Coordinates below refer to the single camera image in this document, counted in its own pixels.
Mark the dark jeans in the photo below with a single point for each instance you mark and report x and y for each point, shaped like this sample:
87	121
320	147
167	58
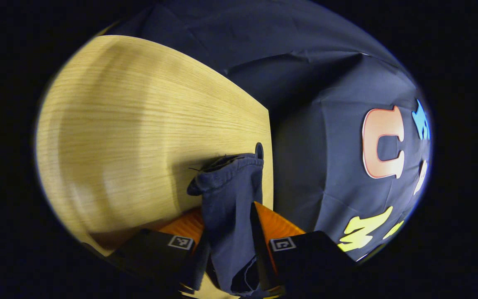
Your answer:
226	207

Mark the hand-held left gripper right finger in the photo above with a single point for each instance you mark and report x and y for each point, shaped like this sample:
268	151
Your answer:
266	265

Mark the black backdrop cloth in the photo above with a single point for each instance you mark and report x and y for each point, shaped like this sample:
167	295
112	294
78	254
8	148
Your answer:
313	145

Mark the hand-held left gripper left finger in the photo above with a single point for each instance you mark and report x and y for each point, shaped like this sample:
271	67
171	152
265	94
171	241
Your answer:
152	253

